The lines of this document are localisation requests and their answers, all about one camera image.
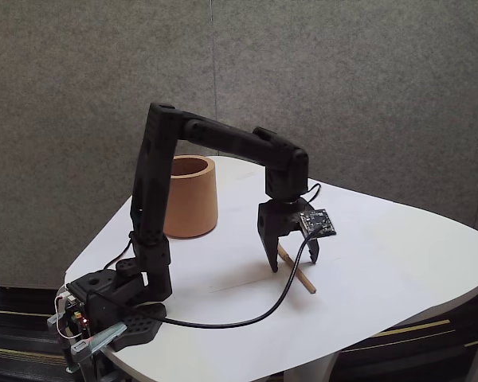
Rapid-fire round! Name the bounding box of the tan wooden pen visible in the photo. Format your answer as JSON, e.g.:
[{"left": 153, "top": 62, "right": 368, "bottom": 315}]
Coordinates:
[{"left": 276, "top": 243, "right": 318, "bottom": 295}]

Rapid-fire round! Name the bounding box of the brown cork pen holder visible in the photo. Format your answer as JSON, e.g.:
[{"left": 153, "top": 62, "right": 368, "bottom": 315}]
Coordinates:
[{"left": 163, "top": 155, "right": 220, "bottom": 240}]

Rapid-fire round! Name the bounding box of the grey metal table clamp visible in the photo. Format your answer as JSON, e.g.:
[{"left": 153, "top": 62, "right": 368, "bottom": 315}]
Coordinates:
[{"left": 46, "top": 313, "right": 127, "bottom": 382}]

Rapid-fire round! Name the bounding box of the bare camera circuit board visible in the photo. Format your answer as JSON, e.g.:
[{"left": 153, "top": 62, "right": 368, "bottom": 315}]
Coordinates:
[{"left": 299, "top": 207, "right": 339, "bottom": 239}]

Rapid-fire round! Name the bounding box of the black camera cable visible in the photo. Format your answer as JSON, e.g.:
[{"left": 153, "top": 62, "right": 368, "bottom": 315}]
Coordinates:
[{"left": 83, "top": 233, "right": 316, "bottom": 329}]

